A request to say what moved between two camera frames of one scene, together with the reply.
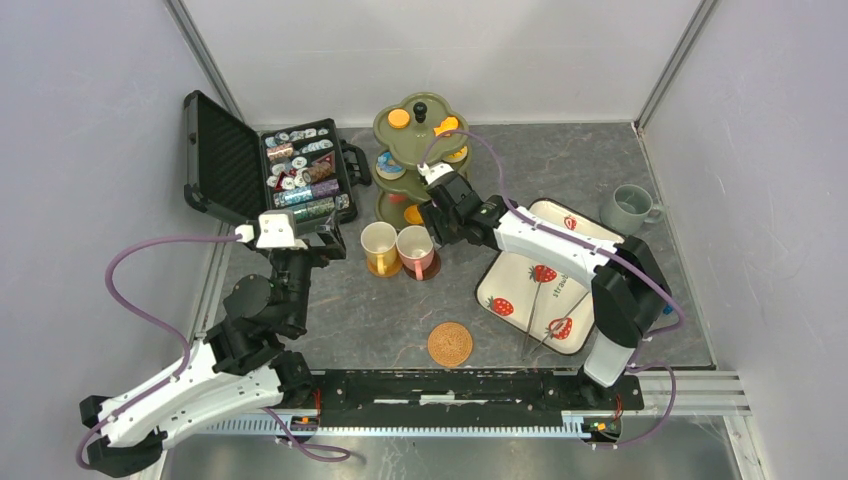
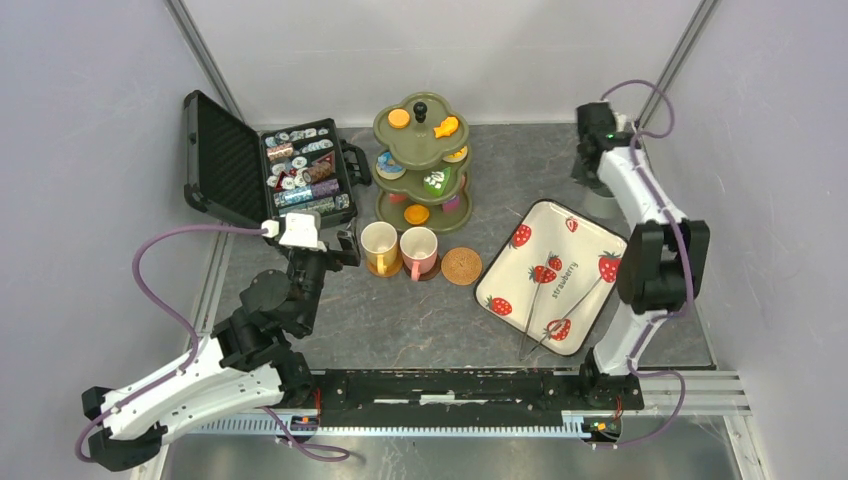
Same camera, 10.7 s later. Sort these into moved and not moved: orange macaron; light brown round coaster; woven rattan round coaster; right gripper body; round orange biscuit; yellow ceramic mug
Moved: woven rattan round coaster; right gripper body
Not moved: yellow ceramic mug; light brown round coaster; round orange biscuit; orange macaron
